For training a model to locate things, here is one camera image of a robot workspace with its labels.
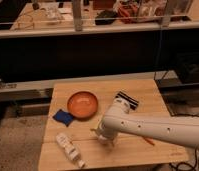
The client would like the blue cloth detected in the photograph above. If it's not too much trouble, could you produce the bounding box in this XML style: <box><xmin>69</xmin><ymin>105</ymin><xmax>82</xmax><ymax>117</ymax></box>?
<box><xmin>53</xmin><ymin>109</ymin><xmax>74</xmax><ymax>126</ymax></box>

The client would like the orange ceramic bowl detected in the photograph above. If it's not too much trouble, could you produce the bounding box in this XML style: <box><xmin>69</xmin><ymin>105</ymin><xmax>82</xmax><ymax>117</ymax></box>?
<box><xmin>67</xmin><ymin>91</ymin><xmax>98</xmax><ymax>119</ymax></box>

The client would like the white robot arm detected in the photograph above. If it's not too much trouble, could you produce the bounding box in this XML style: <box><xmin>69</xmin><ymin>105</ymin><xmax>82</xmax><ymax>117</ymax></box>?
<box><xmin>95</xmin><ymin>98</ymin><xmax>199</xmax><ymax>149</ymax></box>

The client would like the black bag on shelf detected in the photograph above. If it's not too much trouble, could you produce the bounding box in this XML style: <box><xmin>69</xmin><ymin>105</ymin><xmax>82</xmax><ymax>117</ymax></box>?
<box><xmin>95</xmin><ymin>10</ymin><xmax>117</xmax><ymax>25</ymax></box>

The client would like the black striped rectangular object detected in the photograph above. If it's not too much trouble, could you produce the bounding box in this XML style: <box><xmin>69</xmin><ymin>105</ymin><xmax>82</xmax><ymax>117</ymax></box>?
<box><xmin>115</xmin><ymin>91</ymin><xmax>139</xmax><ymax>110</ymax></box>

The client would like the grey right vertical post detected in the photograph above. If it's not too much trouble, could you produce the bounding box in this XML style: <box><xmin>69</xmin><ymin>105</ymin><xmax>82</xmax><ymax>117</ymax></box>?
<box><xmin>161</xmin><ymin>0</ymin><xmax>175</xmax><ymax>27</ymax></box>

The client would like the orange carrot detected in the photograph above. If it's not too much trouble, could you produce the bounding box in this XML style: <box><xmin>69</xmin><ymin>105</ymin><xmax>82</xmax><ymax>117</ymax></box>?
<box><xmin>142</xmin><ymin>137</ymin><xmax>155</xmax><ymax>146</ymax></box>

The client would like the white plastic bottle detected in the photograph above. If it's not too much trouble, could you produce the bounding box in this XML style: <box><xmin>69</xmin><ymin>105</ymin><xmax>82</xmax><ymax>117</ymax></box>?
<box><xmin>56</xmin><ymin>133</ymin><xmax>85</xmax><ymax>169</ymax></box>

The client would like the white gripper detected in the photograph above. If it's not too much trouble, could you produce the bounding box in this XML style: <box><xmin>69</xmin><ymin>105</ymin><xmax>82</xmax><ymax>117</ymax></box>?
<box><xmin>95</xmin><ymin>122</ymin><xmax>116</xmax><ymax>145</ymax></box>

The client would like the grey vertical post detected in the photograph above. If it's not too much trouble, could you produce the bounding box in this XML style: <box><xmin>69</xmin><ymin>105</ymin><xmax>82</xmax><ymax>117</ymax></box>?
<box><xmin>72</xmin><ymin>0</ymin><xmax>83</xmax><ymax>31</ymax></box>
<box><xmin>161</xmin><ymin>0</ymin><xmax>175</xmax><ymax>27</ymax></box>

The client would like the wooden table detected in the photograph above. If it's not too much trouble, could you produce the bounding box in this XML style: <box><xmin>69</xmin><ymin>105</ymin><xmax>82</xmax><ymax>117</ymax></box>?
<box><xmin>38</xmin><ymin>79</ymin><xmax>188</xmax><ymax>171</ymax></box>

